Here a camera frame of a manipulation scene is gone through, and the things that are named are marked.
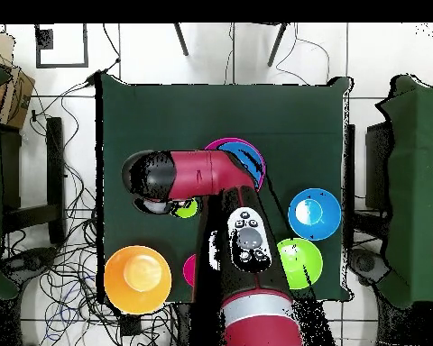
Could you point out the light green plastic cup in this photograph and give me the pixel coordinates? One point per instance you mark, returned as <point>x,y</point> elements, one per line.
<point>187,211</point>

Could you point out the large blue plastic bowl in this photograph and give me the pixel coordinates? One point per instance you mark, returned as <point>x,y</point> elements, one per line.
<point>252,158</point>
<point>328,220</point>

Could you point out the pink plastic bowl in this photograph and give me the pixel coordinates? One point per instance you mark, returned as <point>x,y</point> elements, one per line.
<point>262,169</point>

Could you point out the orange plastic bowl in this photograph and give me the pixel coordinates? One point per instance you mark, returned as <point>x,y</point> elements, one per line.
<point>119,292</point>

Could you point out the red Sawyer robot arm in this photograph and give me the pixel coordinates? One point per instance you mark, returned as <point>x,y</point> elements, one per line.
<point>202,173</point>

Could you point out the red plastic bowl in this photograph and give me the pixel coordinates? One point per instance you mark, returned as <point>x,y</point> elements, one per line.
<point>190,270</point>

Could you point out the dark green table cloth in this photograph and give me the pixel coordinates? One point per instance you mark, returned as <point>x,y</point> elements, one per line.
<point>166,108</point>

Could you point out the green plastic bowl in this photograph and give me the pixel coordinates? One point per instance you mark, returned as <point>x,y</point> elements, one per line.
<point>299,259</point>

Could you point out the black stand leg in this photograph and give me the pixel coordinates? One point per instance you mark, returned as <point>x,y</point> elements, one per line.
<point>277,45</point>
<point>181,39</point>

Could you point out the black box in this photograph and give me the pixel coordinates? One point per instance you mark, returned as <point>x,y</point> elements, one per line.
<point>377,162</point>

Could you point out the grey chair base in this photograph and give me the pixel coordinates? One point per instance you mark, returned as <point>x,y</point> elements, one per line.
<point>366,265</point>

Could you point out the grey stand base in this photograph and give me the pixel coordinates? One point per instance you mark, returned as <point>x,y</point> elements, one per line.
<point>29,263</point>

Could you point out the cardboard box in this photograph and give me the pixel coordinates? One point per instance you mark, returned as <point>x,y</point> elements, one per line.
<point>16,97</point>

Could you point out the black table frame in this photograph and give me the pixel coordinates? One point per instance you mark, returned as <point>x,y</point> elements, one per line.
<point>55,180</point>

